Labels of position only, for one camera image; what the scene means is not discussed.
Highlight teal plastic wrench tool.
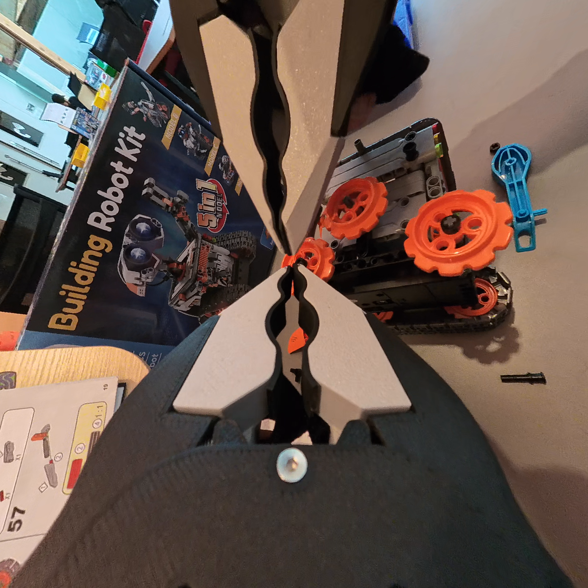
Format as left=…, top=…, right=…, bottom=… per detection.
left=490, top=144, right=549, bottom=253

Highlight robot kit box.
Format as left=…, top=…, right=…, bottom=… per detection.
left=19, top=60, right=287, bottom=370

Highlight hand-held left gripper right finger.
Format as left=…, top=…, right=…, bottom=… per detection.
left=296, top=267, right=413, bottom=437

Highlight instruction booklet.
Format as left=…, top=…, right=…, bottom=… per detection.
left=0, top=377, right=120, bottom=552

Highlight small orange connector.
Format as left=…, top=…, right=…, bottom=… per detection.
left=281, top=256, right=311, bottom=355

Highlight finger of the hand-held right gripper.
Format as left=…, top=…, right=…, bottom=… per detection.
left=196, top=13, right=293, bottom=255
left=274, top=0, right=350, bottom=258

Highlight orange gear wheel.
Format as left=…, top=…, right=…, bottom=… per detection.
left=296, top=237, right=337, bottom=282
left=318, top=177, right=390, bottom=240
left=402, top=189, right=514, bottom=277

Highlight grey toy robot vehicle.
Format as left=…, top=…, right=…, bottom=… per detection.
left=313, top=118, right=517, bottom=333

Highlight blue plastic bin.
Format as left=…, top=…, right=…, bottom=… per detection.
left=393, top=0, right=420, bottom=53

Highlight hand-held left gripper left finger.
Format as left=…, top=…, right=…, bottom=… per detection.
left=172, top=267, right=293, bottom=437

